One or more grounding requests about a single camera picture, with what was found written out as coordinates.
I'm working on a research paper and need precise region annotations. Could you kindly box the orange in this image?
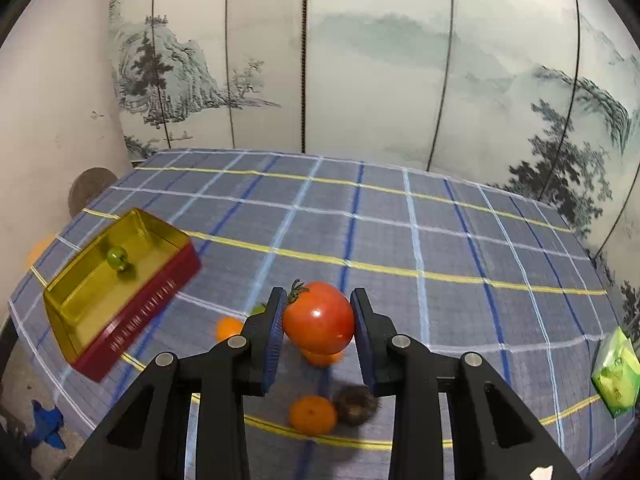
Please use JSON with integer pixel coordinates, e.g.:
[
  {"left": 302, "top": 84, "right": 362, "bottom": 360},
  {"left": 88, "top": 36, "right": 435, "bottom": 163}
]
[
  {"left": 216, "top": 316, "right": 246, "bottom": 342},
  {"left": 300, "top": 347, "right": 345, "bottom": 367},
  {"left": 289, "top": 395, "right": 338, "bottom": 436}
]

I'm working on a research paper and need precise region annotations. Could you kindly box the red tomato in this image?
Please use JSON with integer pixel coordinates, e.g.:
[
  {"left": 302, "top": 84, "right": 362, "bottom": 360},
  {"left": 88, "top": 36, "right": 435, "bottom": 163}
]
[{"left": 282, "top": 279, "right": 357, "bottom": 354}]

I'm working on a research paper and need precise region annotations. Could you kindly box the red and gold tin box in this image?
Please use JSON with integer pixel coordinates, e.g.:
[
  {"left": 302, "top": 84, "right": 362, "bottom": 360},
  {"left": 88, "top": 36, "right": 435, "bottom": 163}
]
[{"left": 42, "top": 208, "right": 202, "bottom": 382}]

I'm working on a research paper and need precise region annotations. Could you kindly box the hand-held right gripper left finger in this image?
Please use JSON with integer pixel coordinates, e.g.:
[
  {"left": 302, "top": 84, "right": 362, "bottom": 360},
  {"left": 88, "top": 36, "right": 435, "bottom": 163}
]
[{"left": 60, "top": 287, "right": 288, "bottom": 480}]

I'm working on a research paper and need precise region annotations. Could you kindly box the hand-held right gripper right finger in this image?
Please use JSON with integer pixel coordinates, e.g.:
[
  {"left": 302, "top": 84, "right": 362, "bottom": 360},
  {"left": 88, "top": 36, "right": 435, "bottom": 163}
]
[{"left": 350, "top": 288, "right": 581, "bottom": 480}]

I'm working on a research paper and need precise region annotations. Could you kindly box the blue plastic object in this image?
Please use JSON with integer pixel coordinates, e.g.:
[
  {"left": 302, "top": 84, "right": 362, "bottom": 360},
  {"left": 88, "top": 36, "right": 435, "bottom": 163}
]
[{"left": 22, "top": 400, "right": 66, "bottom": 451}]

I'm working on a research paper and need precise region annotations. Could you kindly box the landscape painting folding screen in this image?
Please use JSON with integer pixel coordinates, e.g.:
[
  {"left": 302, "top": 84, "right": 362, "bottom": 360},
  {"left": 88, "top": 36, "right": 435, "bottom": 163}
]
[{"left": 107, "top": 0, "right": 640, "bottom": 286}]

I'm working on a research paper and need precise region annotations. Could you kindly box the small green fruit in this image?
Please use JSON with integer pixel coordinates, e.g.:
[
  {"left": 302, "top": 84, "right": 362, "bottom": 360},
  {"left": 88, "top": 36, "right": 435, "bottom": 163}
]
[{"left": 106, "top": 246, "right": 131, "bottom": 271}]

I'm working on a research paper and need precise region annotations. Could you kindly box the brown kiwi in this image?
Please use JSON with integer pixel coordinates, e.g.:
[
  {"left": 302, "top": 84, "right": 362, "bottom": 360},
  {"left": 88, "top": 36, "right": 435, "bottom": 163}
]
[{"left": 332, "top": 385, "right": 381, "bottom": 427}]

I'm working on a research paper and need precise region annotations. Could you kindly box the round brown stool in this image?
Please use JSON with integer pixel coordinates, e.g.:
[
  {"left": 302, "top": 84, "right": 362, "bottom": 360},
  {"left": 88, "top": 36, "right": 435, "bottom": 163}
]
[{"left": 68, "top": 167, "right": 119, "bottom": 218}]

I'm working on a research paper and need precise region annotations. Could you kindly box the plaid tablecloth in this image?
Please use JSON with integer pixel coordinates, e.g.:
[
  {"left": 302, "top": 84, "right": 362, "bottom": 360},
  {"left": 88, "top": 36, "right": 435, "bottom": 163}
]
[{"left": 9, "top": 148, "right": 626, "bottom": 480}]

